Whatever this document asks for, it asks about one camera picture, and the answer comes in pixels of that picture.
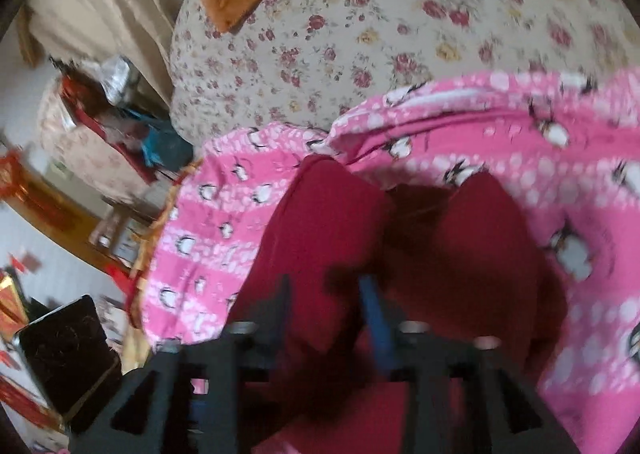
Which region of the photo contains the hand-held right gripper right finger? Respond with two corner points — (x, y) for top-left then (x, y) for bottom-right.
(357, 275), (581, 454)

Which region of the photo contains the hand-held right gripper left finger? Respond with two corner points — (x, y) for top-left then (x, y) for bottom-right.
(70, 274), (294, 454)

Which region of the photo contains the dark red garment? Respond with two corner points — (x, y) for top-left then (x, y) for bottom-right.
(220, 154), (571, 454)

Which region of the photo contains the blue plastic bag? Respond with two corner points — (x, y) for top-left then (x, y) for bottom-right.
(140, 127), (195, 171)

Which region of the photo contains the black flat screen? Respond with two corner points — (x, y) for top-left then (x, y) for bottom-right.
(17, 294), (124, 423)

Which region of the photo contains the pink penguin blanket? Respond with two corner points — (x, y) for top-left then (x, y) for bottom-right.
(134, 67), (640, 454)

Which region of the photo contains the red gold box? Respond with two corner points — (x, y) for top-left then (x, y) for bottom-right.
(0, 277), (30, 341)

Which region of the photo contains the red bag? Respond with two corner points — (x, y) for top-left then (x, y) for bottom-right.
(60, 74), (161, 182)

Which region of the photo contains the clear plastic bag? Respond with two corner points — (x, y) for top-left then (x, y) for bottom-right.
(94, 56), (142, 106)

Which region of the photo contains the floral bedsheet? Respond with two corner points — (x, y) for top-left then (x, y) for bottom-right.
(167, 0), (640, 145)

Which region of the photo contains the beige curtain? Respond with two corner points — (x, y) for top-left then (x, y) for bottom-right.
(17, 0), (186, 105)

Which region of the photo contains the wooden furniture frame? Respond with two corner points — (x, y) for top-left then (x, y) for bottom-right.
(0, 169), (137, 285)

